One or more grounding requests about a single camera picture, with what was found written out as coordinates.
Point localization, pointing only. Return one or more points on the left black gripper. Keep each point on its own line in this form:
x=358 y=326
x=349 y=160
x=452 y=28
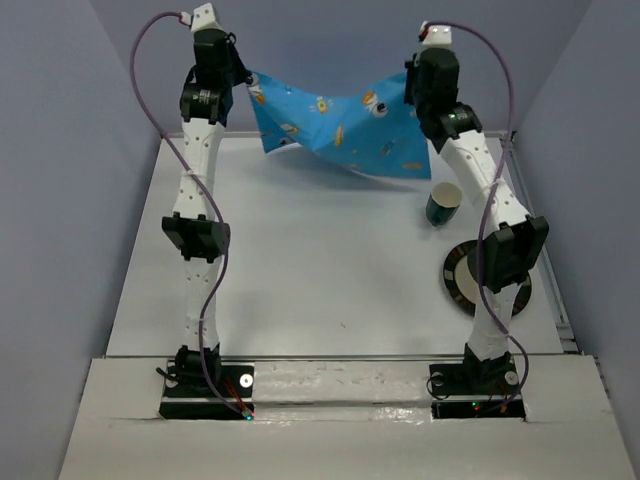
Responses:
x=240 y=72

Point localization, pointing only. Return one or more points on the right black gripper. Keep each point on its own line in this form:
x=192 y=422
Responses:
x=411 y=68

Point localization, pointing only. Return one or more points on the blue space-print cloth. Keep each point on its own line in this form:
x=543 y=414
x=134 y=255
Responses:
x=373 y=132

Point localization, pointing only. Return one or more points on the teal cup cream inside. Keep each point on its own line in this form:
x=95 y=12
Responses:
x=443 y=203

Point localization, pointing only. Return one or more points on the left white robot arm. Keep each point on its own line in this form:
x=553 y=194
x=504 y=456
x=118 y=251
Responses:
x=194 y=225

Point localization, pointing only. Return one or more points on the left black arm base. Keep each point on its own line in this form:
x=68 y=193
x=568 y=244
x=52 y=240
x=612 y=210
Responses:
x=205 y=387

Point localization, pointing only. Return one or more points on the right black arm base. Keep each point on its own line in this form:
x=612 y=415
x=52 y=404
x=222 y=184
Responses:
x=475 y=389

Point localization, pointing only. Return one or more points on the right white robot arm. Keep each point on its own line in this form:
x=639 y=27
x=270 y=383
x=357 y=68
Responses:
x=510 y=238

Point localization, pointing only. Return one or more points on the black rimmed cream plate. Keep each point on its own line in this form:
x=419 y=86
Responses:
x=463 y=289

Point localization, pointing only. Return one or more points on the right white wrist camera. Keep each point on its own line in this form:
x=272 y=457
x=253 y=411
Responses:
x=435 y=36

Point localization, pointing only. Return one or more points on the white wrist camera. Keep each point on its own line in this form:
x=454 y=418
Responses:
x=435 y=36
x=202 y=18

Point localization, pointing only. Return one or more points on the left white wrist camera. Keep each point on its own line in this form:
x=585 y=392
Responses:
x=202 y=18

